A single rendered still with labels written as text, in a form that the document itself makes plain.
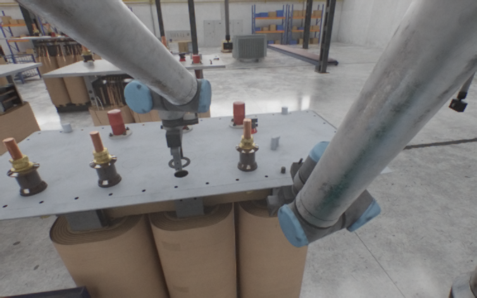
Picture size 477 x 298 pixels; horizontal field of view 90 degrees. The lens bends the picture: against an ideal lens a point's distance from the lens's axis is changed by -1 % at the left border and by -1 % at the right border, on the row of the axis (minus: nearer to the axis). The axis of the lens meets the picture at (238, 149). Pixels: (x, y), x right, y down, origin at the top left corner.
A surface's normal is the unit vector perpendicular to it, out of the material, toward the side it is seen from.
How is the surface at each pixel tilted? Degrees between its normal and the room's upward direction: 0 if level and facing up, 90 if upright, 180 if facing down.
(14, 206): 0
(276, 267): 90
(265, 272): 90
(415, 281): 0
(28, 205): 0
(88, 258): 90
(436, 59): 102
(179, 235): 90
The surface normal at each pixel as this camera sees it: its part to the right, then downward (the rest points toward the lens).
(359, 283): -0.02, -0.88
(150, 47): 0.96, 0.18
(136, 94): -0.32, 0.45
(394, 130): -0.29, 0.68
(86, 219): 0.17, 0.46
